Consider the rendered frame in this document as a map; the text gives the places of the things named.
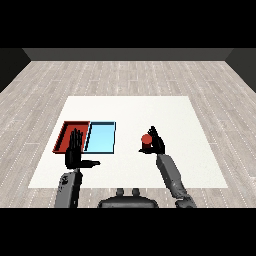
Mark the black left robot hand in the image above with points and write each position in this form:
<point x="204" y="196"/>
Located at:
<point x="73" y="156"/>

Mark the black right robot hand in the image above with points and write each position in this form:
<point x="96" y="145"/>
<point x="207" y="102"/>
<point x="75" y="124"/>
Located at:
<point x="158" y="144"/>

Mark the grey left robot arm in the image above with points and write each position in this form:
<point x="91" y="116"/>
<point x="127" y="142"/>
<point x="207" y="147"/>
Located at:
<point x="69" y="189"/>

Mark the red shallow open box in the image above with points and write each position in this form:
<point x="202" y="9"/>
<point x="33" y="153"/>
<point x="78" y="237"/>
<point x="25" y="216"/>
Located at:
<point x="65" y="134"/>

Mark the light blue shallow open box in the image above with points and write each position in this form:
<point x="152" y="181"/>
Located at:
<point x="101" y="137"/>

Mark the dark grey robot body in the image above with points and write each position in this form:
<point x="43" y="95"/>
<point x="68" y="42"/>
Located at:
<point x="128" y="201"/>

